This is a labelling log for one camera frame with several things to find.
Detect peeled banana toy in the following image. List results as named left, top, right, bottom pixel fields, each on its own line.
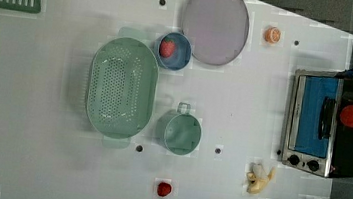
left=246, top=164, right=276, bottom=195

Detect orange half slice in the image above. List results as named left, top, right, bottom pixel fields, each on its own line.
left=264, top=27, right=282, bottom=44

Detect green cup with handle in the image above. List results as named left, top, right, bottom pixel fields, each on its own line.
left=155, top=102, right=202, bottom=156

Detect blue bowl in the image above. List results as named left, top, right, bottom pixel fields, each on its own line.
left=154, top=32, right=192, bottom=71

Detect black silver toaster oven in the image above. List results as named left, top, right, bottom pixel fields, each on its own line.
left=281, top=69, right=353, bottom=179

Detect green perforated colander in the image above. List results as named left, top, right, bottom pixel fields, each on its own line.
left=85, top=27, right=159, bottom=149

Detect strawberry in blue bowl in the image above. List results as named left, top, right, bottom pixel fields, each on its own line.
left=159, top=38, right=177, bottom=58

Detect red strawberry on table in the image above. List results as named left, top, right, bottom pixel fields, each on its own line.
left=156, top=182, right=173, bottom=198

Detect lavender round plate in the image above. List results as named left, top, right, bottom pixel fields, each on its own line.
left=182, top=0, right=250, bottom=66

